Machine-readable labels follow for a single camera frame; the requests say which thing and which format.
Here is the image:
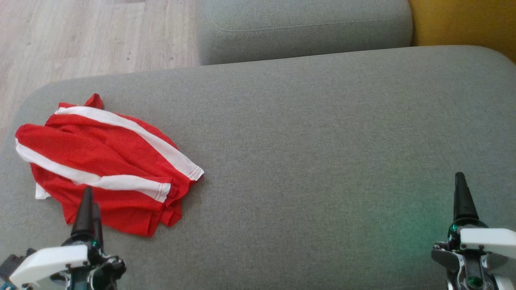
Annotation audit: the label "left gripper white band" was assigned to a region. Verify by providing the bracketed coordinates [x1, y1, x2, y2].
[10, 186, 126, 290]

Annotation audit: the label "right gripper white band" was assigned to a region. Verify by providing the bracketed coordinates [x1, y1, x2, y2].
[431, 172, 516, 290]

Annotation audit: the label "red white-striped shorts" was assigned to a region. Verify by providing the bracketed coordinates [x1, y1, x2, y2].
[15, 93, 204, 204]

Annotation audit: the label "wide grey sofa chaise cushion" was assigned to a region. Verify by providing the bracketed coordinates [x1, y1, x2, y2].
[0, 45, 516, 290]

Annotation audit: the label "large yellow sofa back cushion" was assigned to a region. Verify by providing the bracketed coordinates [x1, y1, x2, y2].
[408, 0, 516, 63]

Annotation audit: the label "grey sofa seat cushion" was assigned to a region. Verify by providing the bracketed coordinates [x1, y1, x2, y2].
[196, 0, 414, 66]

